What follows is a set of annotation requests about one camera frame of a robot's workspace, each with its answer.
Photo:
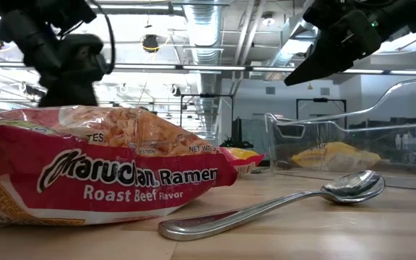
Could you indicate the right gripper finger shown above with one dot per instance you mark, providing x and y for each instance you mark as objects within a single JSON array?
[
  {"x": 323, "y": 50},
  {"x": 334, "y": 63}
]

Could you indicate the red yellow ramen packet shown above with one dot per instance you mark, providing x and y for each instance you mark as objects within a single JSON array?
[{"x": 244, "y": 159}]

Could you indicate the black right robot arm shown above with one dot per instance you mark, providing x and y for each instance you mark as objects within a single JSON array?
[{"x": 410, "y": 14}]

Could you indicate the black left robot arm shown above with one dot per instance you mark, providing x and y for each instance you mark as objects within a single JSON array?
[{"x": 24, "y": 39}]

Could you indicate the yellow noodle packet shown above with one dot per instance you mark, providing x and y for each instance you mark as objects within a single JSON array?
[{"x": 338, "y": 157}]

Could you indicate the roast beef ramen packet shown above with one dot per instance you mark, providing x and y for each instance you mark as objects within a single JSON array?
[{"x": 103, "y": 187}]

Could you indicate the long ceiling light strip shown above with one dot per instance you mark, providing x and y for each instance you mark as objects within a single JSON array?
[{"x": 211, "y": 67}]

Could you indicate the black background equipment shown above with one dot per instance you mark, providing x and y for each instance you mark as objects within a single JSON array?
[{"x": 237, "y": 131}]

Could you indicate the clear plastic container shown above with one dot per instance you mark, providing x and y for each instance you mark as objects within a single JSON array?
[{"x": 410, "y": 155}]

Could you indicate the shiny silver spoon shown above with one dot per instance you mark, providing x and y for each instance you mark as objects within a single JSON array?
[{"x": 352, "y": 186}]

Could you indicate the dark metal spoon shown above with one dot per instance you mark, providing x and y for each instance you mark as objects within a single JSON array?
[{"x": 258, "y": 170}]

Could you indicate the slim silver duct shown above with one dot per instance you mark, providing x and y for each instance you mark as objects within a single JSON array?
[{"x": 284, "y": 50}]

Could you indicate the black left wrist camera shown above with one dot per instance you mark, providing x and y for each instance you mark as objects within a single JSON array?
[{"x": 85, "y": 54}]

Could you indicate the large ribbed silver duct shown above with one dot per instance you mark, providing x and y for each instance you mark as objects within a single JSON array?
[{"x": 204, "y": 36}]

